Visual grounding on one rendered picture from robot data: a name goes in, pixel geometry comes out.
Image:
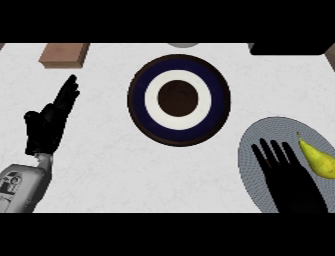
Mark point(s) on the yellow green pear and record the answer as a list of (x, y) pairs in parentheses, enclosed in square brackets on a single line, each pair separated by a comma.
[(320, 161)]

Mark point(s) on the navy and white round plate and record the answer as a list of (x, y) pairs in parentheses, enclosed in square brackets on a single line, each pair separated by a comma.
[(179, 100)]

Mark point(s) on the grey round placemat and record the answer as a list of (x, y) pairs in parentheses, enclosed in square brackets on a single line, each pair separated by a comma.
[(268, 133)]

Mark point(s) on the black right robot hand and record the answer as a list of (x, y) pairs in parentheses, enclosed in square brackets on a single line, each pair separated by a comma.
[(293, 186)]

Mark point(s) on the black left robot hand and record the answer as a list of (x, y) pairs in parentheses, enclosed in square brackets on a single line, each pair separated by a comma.
[(46, 126)]

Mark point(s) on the brown wooden block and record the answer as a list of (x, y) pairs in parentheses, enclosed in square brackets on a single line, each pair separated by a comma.
[(63, 55)]

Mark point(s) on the grey round object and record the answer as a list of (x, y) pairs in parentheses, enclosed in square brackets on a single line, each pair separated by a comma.
[(184, 45)]

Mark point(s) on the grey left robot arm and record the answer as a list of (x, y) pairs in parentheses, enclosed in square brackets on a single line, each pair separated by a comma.
[(15, 188)]

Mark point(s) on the black appliance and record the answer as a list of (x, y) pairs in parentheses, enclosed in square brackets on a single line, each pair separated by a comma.
[(290, 48)]

